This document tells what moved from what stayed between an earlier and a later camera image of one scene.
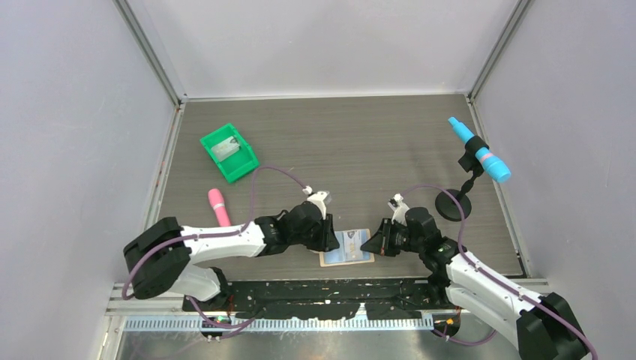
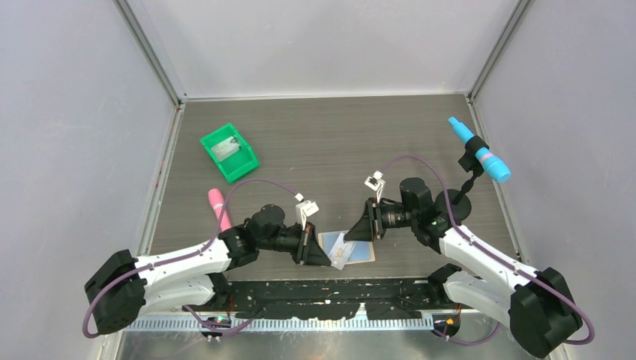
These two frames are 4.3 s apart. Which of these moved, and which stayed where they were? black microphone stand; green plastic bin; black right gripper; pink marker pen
Moved: black right gripper
Stayed: green plastic bin; black microphone stand; pink marker pen
